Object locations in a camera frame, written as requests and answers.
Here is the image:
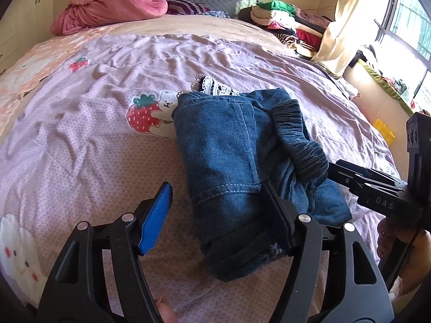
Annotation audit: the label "cream curtain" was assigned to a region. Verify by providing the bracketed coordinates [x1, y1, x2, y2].
[312, 0, 375, 77]

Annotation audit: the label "window frame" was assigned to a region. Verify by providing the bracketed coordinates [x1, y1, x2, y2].
[375, 0, 430, 75]

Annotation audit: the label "pink crumpled blanket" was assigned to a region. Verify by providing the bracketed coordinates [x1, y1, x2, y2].
[50, 0, 168, 36]

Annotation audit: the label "yellow box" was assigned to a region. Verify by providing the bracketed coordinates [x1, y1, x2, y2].
[373, 119, 396, 146]

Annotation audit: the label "pink patterned bed quilt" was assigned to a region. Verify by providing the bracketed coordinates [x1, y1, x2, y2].
[1, 16, 397, 322]

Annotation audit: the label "purple striped pillow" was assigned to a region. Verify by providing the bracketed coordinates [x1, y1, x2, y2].
[166, 0, 210, 15]

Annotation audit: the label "blue denim pants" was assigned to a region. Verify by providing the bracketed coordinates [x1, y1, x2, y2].
[173, 88, 351, 282]

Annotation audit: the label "left hand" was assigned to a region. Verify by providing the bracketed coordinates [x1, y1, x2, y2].
[156, 297, 178, 323]

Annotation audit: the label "right hand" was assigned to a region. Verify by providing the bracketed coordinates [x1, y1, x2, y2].
[377, 218, 430, 295]

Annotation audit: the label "pile of folded clothes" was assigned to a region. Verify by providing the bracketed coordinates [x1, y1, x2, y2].
[237, 0, 331, 60]

